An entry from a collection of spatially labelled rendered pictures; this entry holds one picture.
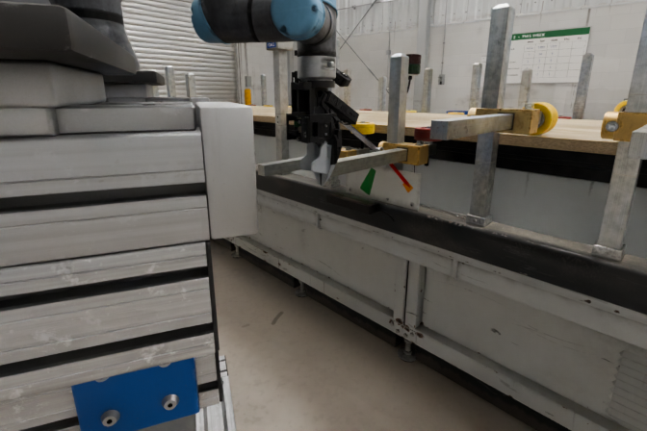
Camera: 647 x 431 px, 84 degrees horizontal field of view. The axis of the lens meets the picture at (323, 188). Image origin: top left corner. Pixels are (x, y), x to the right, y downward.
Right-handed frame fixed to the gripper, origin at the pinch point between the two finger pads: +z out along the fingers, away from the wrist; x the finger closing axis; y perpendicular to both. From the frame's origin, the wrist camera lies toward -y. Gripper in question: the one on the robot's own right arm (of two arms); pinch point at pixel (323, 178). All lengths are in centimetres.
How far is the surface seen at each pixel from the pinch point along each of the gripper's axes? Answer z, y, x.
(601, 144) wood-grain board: -7, -46, 40
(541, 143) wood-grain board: -6, -46, 28
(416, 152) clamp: -3.0, -29.0, 4.3
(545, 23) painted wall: -144, -731, -173
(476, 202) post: 7.0, -29.7, 20.6
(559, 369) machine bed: 58, -55, 39
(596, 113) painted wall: 13, -742, -74
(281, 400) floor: 83, -7, -27
